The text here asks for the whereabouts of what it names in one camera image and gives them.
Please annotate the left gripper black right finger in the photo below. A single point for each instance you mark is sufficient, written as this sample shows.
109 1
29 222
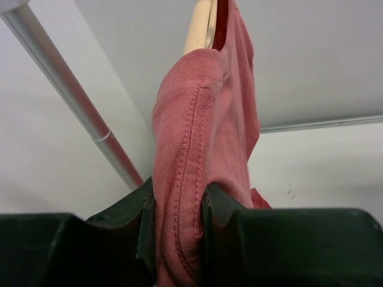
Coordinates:
288 247

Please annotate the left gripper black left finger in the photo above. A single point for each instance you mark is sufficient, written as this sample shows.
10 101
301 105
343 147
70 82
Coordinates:
114 247

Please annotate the red t shirt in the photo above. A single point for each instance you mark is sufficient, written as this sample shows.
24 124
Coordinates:
205 127

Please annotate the peach plastic hanger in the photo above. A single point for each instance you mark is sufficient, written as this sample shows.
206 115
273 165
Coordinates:
202 26

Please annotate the white metal clothes rack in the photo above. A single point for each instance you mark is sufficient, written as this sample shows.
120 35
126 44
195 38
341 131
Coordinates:
25 26

